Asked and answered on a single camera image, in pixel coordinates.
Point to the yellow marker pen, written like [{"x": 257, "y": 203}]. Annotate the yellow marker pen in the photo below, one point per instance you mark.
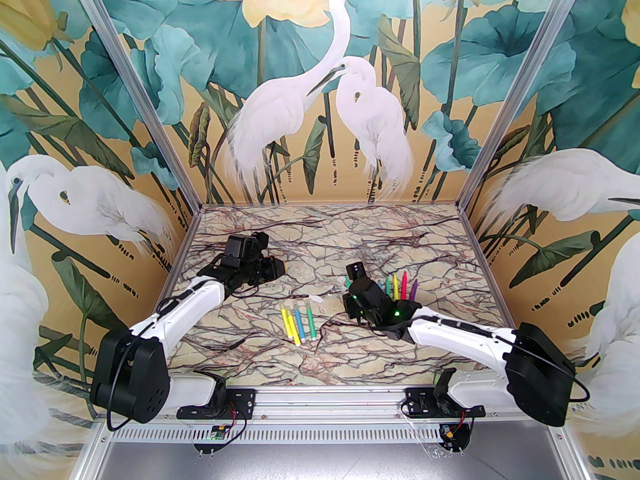
[
  {"x": 395, "y": 285},
  {"x": 295, "y": 333},
  {"x": 286, "y": 320}
]

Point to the pink marker pen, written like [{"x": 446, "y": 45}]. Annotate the pink marker pen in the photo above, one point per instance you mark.
[{"x": 404, "y": 284}]

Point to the purple marker pen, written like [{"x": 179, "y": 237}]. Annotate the purple marker pen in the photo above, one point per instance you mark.
[{"x": 413, "y": 290}]

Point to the perforated metal strip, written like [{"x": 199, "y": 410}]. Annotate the perforated metal strip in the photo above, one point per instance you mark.
[{"x": 330, "y": 435}]

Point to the small board with yellow connector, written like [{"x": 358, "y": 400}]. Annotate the small board with yellow connector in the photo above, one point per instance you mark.
[{"x": 452, "y": 438}]

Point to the grey metal sheet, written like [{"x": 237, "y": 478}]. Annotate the grey metal sheet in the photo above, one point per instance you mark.
[{"x": 320, "y": 463}]

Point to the small green circuit board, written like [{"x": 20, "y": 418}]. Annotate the small green circuit board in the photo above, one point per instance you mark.
[{"x": 218, "y": 434}]

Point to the aluminium frame rail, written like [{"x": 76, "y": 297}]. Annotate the aluminium frame rail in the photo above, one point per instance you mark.
[{"x": 330, "y": 403}]

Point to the aluminium frame post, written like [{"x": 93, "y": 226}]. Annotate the aluminium frame post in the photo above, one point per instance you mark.
[
  {"x": 140, "y": 88},
  {"x": 520, "y": 93}
]

